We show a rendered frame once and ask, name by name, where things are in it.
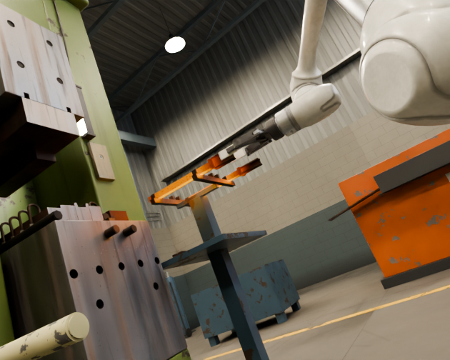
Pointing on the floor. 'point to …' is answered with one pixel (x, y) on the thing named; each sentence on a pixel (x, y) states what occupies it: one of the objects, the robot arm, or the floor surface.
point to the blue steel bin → (280, 278)
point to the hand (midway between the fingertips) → (231, 154)
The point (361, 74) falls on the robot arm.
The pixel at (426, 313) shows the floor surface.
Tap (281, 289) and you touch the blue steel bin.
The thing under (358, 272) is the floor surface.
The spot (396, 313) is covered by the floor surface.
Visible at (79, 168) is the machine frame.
